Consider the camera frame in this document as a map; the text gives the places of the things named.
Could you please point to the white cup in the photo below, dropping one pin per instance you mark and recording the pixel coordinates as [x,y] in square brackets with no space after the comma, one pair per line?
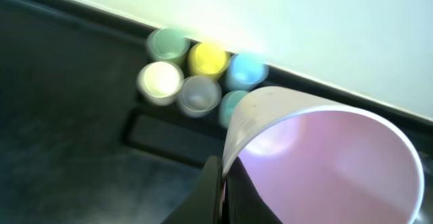
[160,80]

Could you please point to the yellow cup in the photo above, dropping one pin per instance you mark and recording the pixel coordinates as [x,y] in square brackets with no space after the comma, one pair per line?
[208,59]

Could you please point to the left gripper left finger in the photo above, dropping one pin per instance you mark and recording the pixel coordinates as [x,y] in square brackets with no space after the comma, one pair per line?
[203,200]

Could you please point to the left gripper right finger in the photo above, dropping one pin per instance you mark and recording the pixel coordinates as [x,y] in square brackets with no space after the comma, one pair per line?
[243,200]

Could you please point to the green cup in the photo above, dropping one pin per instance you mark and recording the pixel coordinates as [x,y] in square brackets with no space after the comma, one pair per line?
[230,104]
[168,43]

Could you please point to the black tray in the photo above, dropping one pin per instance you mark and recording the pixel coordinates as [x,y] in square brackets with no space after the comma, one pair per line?
[162,136]

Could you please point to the pink cup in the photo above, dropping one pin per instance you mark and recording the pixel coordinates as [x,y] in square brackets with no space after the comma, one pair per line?
[331,166]

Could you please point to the grey cup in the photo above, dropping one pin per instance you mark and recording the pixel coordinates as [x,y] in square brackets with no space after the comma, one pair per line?
[199,93]

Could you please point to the blue cup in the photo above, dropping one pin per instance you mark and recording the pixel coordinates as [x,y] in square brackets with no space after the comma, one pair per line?
[246,69]

